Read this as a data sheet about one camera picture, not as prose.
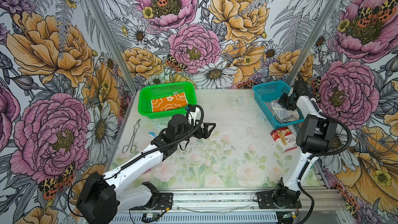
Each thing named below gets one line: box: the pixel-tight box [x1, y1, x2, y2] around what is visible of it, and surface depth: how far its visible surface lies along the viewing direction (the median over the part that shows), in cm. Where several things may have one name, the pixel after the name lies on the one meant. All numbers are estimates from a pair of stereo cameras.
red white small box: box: [269, 126, 298, 153], surface depth 95 cm
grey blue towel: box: [271, 100, 300, 123], surface depth 98 cm
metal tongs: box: [121, 118, 141, 154], surface depth 96 cm
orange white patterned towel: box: [150, 92, 189, 113], surface depth 114 cm
